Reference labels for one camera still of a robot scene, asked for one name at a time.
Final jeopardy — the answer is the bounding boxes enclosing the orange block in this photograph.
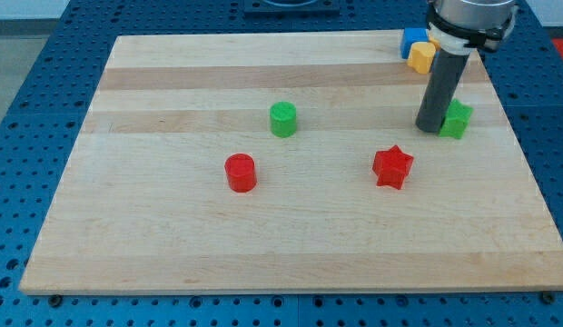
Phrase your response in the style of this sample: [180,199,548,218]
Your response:
[429,35,441,51]

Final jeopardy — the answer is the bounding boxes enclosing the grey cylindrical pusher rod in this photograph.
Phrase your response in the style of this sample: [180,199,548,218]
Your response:
[415,49,469,134]

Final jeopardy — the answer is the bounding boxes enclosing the red cylinder block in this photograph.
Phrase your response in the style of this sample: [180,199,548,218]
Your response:
[224,154,257,193]

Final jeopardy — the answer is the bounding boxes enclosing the blue cube block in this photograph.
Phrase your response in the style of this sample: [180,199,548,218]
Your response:
[400,27,429,59]

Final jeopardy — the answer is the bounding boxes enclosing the wooden board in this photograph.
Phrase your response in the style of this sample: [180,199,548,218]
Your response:
[19,30,563,295]

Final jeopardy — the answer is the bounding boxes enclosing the green star block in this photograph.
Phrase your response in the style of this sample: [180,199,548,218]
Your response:
[439,99,473,139]

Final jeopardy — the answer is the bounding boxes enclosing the green cylinder block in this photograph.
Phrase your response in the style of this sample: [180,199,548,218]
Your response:
[270,102,297,138]

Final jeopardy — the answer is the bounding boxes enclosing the red star block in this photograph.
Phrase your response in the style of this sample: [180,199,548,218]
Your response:
[372,145,414,190]

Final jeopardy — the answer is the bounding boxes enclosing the yellow heart block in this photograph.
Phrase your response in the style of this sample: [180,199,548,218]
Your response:
[407,42,437,74]

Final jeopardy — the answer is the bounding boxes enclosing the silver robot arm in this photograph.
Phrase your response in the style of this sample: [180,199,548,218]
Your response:
[426,0,519,55]

